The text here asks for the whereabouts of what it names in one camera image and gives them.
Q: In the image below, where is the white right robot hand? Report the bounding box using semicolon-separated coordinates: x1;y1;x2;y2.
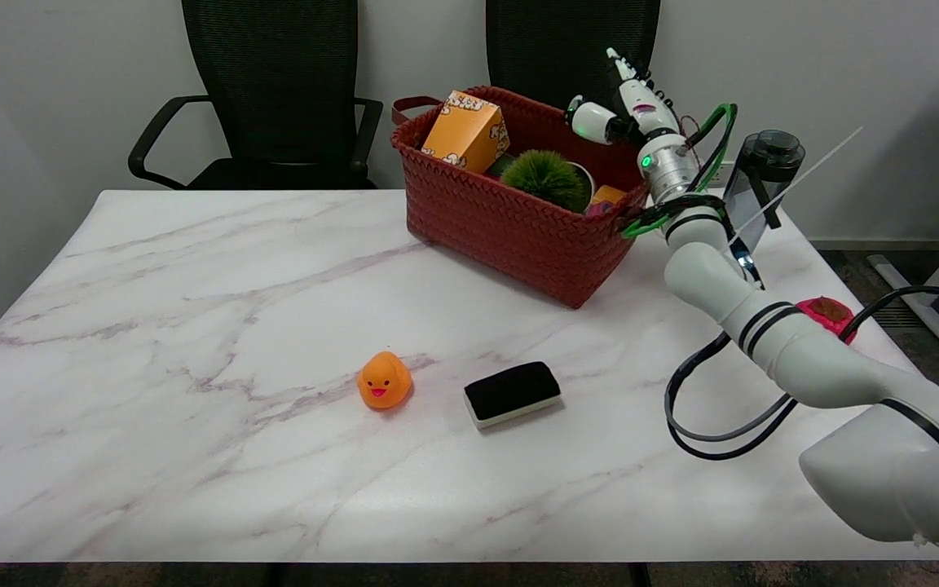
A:
565;46;683;148

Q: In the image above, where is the red woven basket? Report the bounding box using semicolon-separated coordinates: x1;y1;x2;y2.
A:
390;86;651;311

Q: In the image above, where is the white plant pot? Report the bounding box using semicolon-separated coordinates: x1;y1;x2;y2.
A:
567;161;596;206

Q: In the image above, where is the black mesh office chair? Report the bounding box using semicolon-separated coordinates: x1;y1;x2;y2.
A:
128;0;385;192
485;0;696;188

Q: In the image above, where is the green fuzzy ball plant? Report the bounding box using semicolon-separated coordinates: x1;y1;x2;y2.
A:
500;149;589;214

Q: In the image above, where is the dark smoky water bottle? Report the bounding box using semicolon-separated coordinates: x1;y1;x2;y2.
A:
721;129;806;255

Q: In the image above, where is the orange popcorn box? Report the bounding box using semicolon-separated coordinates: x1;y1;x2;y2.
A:
421;90;511;175

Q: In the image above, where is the red persimmon toy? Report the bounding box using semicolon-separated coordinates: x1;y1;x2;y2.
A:
796;296;856;345

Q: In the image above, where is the black whiteboard eraser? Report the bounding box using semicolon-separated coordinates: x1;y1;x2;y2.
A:
463;360;562;430

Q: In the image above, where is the orange rubber duck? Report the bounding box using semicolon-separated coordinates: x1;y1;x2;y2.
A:
356;351;414;411

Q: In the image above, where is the green robot cable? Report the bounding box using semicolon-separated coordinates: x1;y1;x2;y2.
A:
620;103;739;240

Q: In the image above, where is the white cable tie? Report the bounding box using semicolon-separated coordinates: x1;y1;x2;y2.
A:
729;126;864;239

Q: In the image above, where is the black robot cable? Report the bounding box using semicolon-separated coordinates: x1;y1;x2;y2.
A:
664;285;939;462

